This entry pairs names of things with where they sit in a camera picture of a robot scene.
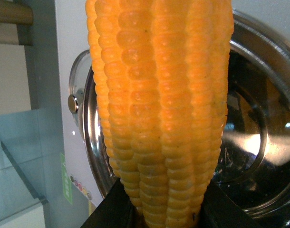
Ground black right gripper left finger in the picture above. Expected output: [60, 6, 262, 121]
[81, 179, 134, 228]

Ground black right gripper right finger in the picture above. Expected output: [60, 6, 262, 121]
[201, 181, 261, 228]

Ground glass pot lid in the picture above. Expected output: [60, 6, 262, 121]
[68, 50, 91, 136]

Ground yellow corn cob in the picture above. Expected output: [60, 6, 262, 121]
[86, 0, 234, 228]

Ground beige electric cooking pot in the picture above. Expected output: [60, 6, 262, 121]
[83, 11, 290, 228]

